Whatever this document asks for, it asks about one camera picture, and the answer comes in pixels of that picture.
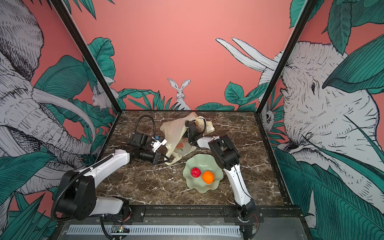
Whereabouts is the translucent cream plastic bag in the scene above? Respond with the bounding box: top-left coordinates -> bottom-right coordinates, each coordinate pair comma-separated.
160,112 -> 206,166

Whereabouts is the red apple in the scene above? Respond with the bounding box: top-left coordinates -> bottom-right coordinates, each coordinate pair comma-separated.
191,168 -> 202,178

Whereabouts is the orange fruit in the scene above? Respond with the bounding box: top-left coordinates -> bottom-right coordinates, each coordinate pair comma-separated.
202,171 -> 215,185

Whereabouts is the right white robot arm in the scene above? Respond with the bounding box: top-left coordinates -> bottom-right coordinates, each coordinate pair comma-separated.
184,127 -> 259,222

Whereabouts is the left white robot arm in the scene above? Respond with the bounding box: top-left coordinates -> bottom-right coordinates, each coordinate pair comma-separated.
51,146 -> 163,222

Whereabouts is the light green wavy plate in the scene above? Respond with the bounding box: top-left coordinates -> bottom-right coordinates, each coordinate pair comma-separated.
183,154 -> 224,194

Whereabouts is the white perforated vent strip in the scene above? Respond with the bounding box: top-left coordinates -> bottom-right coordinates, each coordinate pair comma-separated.
66,225 -> 241,237

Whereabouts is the small green circuit board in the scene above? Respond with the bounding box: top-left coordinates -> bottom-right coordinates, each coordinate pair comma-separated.
111,225 -> 130,234

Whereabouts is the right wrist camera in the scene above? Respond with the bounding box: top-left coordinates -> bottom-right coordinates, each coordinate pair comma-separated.
185,120 -> 199,132

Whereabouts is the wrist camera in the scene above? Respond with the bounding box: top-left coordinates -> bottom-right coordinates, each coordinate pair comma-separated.
185,120 -> 199,132
128,133 -> 167,153

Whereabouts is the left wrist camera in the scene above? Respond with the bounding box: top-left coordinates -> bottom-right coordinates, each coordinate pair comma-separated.
128,133 -> 167,153

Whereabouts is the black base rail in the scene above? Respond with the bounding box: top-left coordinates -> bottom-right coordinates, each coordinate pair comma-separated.
106,205 -> 304,225

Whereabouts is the left black frame post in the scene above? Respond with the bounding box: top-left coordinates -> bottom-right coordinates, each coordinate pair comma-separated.
51,0 -> 122,114

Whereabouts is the black frame post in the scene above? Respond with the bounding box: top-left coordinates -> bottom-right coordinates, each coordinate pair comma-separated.
256,0 -> 319,115
51,0 -> 122,114

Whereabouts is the right black frame post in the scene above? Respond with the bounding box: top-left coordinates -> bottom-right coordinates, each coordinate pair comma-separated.
256,0 -> 319,115

